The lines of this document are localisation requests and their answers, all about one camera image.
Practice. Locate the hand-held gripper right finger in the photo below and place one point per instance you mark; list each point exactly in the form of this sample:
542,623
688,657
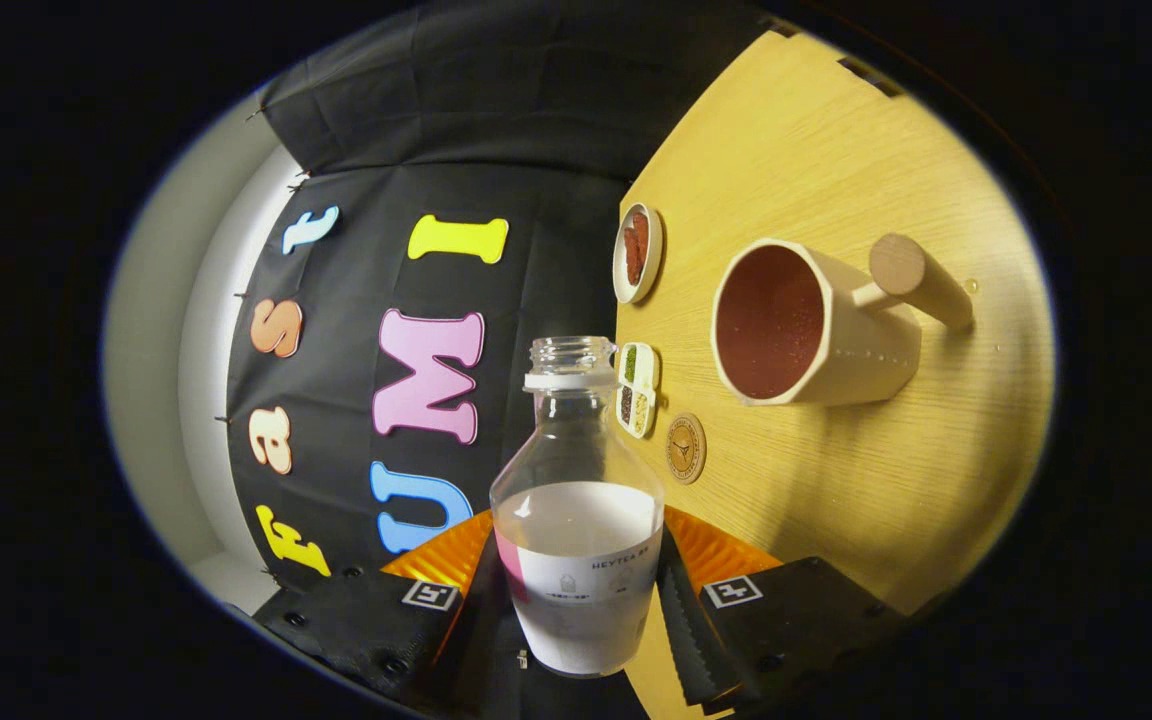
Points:
696,640

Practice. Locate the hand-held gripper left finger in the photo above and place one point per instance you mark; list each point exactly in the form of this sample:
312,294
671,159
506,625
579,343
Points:
366,620

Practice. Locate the clear plastic juice bottle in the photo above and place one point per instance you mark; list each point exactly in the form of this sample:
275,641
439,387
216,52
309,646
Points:
576,540

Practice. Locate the round brown coaster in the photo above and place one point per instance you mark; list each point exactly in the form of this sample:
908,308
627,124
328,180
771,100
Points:
685,448

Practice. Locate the white divided seasoning tray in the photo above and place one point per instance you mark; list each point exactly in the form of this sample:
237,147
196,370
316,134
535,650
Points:
636,392

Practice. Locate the red meat piece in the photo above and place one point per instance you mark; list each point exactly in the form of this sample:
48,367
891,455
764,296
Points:
632,264
641,232

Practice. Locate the white round plate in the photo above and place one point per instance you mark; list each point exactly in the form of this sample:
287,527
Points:
652,250

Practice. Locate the wooden table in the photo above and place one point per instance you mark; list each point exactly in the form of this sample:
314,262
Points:
836,150

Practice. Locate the black backdrop cloth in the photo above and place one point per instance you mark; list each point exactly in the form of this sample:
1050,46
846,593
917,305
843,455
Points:
536,100

